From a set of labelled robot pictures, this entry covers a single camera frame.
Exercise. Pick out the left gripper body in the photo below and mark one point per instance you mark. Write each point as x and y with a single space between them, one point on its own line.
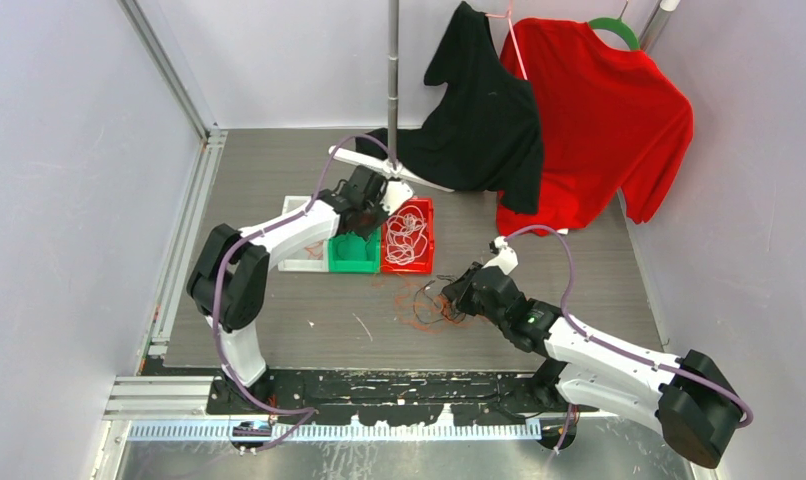
374 216

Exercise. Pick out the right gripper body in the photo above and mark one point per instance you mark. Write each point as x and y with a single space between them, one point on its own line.
473 305

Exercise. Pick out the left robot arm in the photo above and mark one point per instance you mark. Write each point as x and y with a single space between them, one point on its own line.
228 281

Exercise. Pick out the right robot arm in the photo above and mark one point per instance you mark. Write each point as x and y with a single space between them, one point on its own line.
686 400

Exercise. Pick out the green plastic bin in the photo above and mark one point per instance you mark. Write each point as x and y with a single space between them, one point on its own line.
351 253

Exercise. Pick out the red plastic bin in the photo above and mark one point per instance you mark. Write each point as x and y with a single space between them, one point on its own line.
408 239

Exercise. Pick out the white rack base foot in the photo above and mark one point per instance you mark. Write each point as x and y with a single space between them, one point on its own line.
381 166

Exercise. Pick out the white plastic bin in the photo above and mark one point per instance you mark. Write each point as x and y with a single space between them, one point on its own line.
310 259

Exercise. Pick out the black t-shirt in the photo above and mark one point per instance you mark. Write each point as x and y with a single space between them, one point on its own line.
485 134

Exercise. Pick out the red t-shirt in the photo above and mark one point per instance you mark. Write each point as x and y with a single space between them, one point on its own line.
612 123

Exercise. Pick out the garment rack pole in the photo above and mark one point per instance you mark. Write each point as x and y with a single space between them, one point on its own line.
392 82

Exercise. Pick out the pink hanger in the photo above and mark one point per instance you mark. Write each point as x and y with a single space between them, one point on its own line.
507 16

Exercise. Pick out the green hanger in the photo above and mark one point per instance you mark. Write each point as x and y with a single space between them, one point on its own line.
618 27

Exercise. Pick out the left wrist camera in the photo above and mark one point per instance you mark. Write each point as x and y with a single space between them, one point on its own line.
397 193

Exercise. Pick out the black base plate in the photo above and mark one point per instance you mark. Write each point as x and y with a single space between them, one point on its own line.
400 398

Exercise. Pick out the aluminium frame rail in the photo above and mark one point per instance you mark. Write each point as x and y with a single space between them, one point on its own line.
155 48

